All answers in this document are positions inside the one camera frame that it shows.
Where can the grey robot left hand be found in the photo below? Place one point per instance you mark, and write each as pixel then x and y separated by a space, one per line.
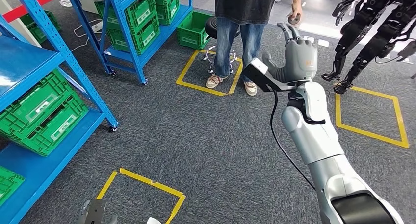
pixel 82 214

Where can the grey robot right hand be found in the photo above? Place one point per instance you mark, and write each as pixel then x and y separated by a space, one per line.
pixel 300 61

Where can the round black object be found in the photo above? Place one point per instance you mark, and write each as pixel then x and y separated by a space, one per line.
pixel 294 20

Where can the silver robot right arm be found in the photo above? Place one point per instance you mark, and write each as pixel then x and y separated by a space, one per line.
pixel 318 141

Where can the blue steel shelf rack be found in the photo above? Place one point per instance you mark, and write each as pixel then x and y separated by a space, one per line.
pixel 26 60
pixel 156 50

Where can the small white box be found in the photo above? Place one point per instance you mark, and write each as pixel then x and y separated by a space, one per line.
pixel 323 43
pixel 309 39

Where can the black humanoid robot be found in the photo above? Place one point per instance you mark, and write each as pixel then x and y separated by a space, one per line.
pixel 357 31

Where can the person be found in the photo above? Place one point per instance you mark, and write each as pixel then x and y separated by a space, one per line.
pixel 243 5

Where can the black stool chrome base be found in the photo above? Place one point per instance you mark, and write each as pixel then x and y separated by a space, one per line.
pixel 211 26

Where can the white power strip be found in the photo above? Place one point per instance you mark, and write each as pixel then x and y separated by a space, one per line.
pixel 97 26

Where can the white panel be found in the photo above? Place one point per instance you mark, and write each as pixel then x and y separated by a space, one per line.
pixel 13 27

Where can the crumpled clear plastic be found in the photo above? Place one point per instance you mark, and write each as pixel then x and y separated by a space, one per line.
pixel 66 3

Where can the red barrier belt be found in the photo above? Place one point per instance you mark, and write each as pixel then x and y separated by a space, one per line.
pixel 32 3

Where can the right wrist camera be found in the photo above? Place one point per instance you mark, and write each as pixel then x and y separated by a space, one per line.
pixel 256 74

